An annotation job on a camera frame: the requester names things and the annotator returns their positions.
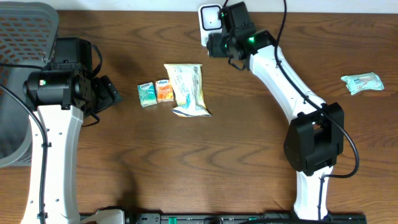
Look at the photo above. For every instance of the cream snack bag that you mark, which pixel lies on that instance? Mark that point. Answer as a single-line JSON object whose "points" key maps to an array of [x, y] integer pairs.
{"points": [[186, 80]]}

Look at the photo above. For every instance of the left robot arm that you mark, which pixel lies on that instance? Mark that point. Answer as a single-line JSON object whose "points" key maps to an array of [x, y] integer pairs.
{"points": [[60, 96]]}

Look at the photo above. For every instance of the teal tissue box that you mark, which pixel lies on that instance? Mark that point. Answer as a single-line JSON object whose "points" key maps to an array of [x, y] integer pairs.
{"points": [[147, 94]]}

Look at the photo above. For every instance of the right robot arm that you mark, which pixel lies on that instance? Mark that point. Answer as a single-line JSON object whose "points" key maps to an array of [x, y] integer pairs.
{"points": [[314, 138]]}

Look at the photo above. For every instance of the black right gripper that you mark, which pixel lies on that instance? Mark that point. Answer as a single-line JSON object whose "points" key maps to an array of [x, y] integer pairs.
{"points": [[212, 46]]}

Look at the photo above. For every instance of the dark grey plastic basket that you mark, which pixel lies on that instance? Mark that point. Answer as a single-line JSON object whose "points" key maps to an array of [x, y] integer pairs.
{"points": [[28, 33]]}

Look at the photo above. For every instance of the orange small packet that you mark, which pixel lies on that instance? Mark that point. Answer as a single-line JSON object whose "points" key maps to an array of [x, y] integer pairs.
{"points": [[164, 91]]}

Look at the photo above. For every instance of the white barcode scanner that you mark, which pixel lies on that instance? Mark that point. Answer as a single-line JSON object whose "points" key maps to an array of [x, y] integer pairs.
{"points": [[209, 20]]}

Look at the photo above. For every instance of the mint green wipes pack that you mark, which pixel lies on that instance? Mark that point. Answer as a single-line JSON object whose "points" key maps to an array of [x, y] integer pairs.
{"points": [[366, 81]]}

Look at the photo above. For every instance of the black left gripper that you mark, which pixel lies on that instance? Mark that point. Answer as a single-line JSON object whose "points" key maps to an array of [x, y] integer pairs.
{"points": [[106, 93]]}

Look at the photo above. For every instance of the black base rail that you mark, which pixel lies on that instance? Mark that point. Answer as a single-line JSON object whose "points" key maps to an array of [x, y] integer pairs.
{"points": [[217, 218]]}

